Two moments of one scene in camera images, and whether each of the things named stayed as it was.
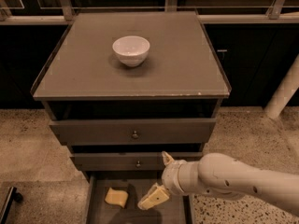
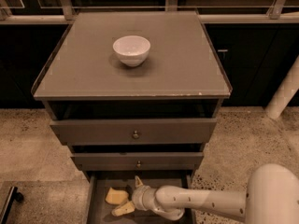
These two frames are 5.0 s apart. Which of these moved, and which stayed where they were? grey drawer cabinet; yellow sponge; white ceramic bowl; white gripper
Moved: white gripper
Stayed: white ceramic bowl; grey drawer cabinet; yellow sponge
